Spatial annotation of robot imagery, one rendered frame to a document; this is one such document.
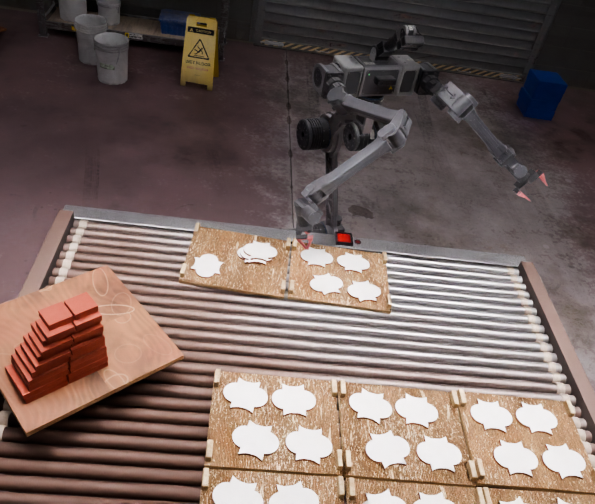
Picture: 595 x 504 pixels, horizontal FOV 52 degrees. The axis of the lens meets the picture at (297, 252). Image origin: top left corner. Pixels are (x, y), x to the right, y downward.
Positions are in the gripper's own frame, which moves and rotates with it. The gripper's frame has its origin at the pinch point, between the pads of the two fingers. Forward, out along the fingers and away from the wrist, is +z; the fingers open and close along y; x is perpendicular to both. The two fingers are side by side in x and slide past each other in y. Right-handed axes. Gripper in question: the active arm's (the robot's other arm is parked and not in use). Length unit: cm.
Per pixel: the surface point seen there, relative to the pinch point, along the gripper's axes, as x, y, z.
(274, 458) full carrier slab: 6, -98, 2
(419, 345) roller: -42, -42, 20
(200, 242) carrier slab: 43.7, -3.6, -5.6
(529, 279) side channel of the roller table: -93, 3, 34
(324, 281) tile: -6.7, -17.2, 8.0
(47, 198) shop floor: 186, 128, 54
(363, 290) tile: -22.0, -19.2, 12.4
